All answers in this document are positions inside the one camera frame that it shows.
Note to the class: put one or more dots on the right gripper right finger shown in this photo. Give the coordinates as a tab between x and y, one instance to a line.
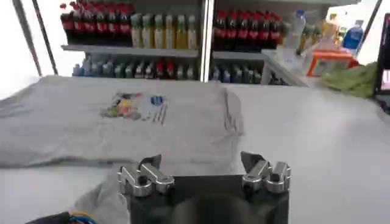
268	178

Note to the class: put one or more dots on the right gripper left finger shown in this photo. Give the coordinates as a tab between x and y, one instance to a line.
143	179

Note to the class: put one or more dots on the grey printed t-shirt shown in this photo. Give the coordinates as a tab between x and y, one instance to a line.
91	128

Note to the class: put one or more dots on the green cloth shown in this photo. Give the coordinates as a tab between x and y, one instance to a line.
353	80

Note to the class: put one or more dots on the white counter with goods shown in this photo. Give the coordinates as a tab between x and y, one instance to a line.
307	48

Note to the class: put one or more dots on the shelf rack with drink bottles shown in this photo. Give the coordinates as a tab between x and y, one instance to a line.
158	33

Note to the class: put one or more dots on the black monitor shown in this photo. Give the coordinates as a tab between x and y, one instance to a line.
384	67

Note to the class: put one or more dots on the thin black pole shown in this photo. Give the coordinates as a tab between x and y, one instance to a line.
45	38

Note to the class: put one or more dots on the grey metal pole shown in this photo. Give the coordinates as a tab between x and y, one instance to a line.
26	38

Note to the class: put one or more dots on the dark slanted pole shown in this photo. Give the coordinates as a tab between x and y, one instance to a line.
370	24

